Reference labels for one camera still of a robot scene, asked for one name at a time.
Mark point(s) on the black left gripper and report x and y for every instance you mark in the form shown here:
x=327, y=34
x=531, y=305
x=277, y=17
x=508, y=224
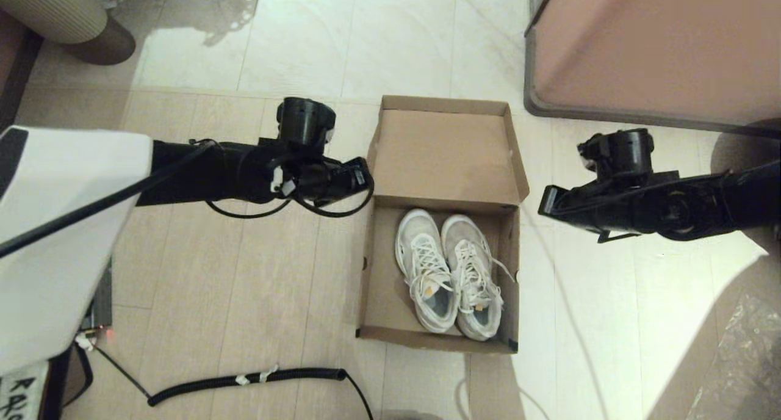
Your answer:
x=335, y=181

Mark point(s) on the clear plastic sheet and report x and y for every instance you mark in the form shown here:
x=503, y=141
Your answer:
x=750, y=359

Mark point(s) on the brown cardboard shoe box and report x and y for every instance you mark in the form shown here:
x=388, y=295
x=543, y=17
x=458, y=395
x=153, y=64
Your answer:
x=445, y=157

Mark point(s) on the grey metal power unit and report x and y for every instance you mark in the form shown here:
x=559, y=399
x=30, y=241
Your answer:
x=100, y=298

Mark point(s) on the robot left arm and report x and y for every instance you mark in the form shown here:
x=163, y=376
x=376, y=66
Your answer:
x=61, y=224

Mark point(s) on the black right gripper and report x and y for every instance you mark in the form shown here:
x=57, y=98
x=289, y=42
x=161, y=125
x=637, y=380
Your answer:
x=567, y=207

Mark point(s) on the pink cabinet with grey edge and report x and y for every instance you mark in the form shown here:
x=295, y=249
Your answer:
x=659, y=41

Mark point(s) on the beige ribbed pouf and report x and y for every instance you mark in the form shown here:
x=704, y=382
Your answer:
x=55, y=11

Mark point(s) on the dark brown furniture edge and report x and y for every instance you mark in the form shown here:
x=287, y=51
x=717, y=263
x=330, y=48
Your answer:
x=15, y=72

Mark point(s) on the white lace-up sneaker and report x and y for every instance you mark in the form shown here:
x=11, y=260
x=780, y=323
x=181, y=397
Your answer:
x=412, y=231
x=464, y=231

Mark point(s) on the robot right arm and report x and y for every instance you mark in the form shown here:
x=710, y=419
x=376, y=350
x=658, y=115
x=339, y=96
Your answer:
x=683, y=209

